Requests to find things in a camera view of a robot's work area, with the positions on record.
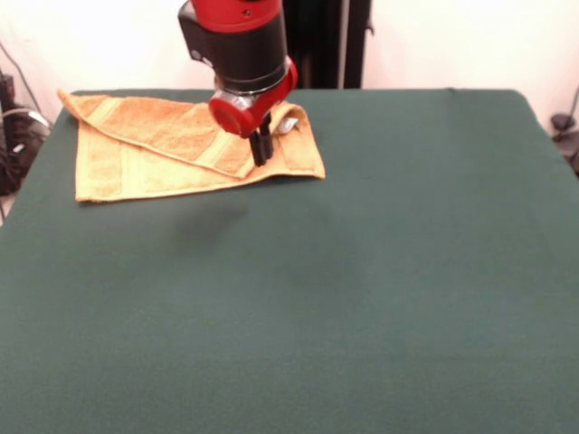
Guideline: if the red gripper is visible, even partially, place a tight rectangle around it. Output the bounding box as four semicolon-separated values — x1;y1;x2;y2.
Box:
208;58;299;167

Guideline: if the orange terry towel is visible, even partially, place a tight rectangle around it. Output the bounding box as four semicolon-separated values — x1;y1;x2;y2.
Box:
57;89;327;203

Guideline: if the dark green table cloth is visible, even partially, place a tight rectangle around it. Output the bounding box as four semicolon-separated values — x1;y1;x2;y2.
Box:
0;88;579;434

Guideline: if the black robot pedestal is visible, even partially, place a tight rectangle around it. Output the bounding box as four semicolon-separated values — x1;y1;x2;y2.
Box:
280;0;376;90

